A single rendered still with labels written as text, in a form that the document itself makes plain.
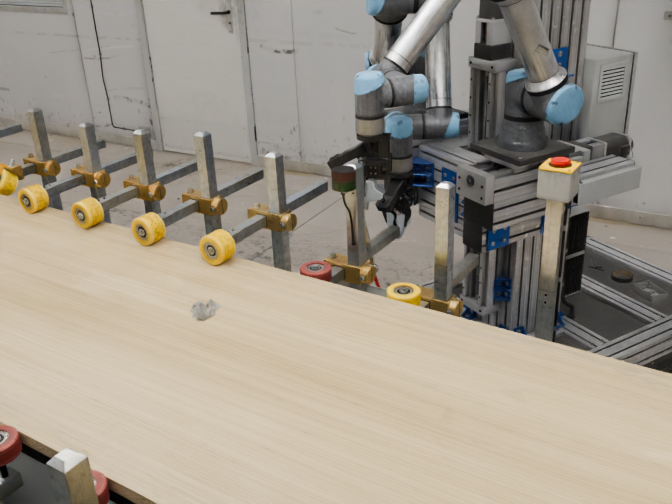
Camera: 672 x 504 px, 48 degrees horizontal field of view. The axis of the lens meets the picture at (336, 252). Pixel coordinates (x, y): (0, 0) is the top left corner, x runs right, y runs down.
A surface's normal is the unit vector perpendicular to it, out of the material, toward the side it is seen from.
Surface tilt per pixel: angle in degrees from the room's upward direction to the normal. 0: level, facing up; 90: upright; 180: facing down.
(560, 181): 90
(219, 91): 90
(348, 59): 90
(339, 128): 90
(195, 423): 0
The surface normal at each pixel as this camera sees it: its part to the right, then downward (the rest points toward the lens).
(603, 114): 0.51, 0.35
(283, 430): -0.04, -0.90
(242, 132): -0.50, 0.40
